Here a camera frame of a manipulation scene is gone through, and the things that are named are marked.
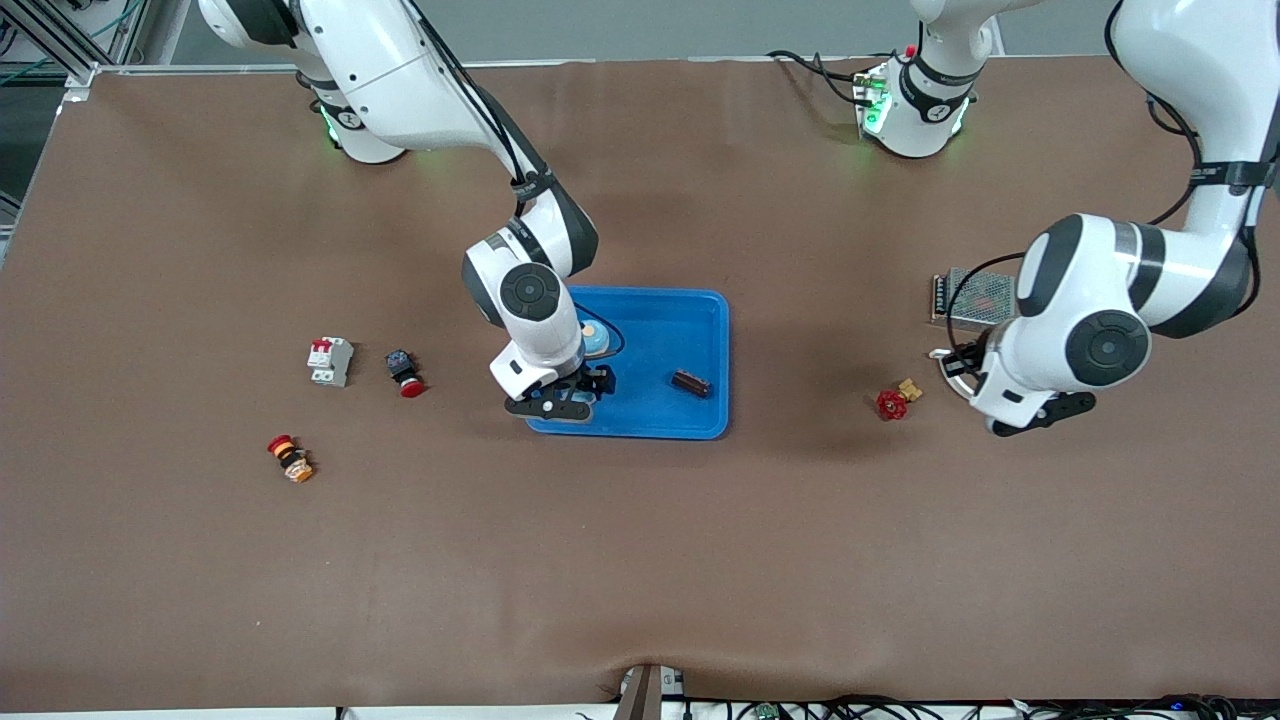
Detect white curved pipe clamp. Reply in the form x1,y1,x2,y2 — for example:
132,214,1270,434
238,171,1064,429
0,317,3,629
928,347,986,403

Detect metal mesh power supply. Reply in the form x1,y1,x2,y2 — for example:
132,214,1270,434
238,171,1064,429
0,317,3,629
930,266,1021,329

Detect blue plastic tray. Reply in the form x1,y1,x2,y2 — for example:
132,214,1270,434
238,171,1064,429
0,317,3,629
524,286,731,441

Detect red black push button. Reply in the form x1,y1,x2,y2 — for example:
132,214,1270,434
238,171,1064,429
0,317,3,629
385,349,426,399

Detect brown table mat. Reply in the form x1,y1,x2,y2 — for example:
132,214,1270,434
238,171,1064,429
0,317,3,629
0,55,1280,713

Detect white red circuit breaker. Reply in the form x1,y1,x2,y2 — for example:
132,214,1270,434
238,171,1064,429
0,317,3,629
306,336,355,388

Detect red yellow emergency stop button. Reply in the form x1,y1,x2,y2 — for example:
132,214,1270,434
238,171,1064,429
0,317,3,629
266,434,315,484

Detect red handle brass valve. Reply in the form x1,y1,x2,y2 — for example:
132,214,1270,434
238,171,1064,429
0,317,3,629
876,377,923,422

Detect brown grey camera mount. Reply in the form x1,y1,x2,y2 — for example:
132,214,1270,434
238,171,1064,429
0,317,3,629
615,663,687,720

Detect black arm base cables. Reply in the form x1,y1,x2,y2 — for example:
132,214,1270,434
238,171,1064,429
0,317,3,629
766,48,873,109

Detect aluminium frame profile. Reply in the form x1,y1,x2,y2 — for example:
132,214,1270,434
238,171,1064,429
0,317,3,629
0,0,151,91

